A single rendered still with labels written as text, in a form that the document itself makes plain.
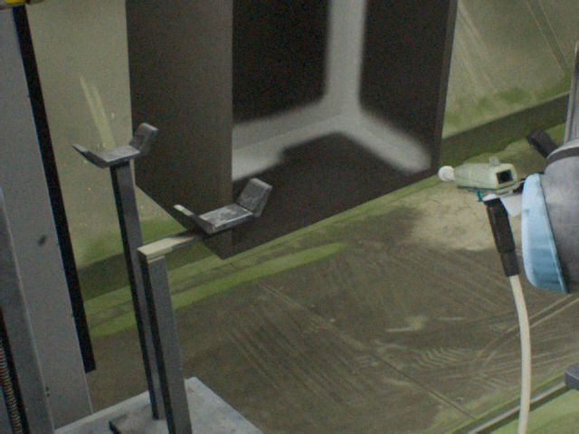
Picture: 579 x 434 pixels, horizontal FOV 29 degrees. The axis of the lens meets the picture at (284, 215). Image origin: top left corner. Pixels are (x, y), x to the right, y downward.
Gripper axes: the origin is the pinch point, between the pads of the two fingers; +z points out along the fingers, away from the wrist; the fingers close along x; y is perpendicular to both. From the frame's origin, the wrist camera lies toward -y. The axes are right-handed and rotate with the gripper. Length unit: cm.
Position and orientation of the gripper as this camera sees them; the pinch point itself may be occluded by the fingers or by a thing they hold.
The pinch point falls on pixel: (486, 193)
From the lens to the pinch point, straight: 210.9
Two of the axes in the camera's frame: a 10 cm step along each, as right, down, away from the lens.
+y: 2.6, 9.6, 0.7
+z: -9.6, 2.7, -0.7
